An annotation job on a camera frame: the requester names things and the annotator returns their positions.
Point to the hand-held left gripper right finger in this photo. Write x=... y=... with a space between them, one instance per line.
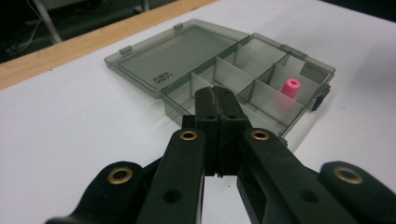
x=232 y=124

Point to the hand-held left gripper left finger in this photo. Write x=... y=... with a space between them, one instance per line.
x=207 y=124

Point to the pink plastic stopper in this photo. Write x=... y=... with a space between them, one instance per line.
x=291 y=88

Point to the grey translucent compartment storage box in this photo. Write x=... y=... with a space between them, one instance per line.
x=177 y=56

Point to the white metal stand leg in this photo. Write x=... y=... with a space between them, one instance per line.
x=48 y=21

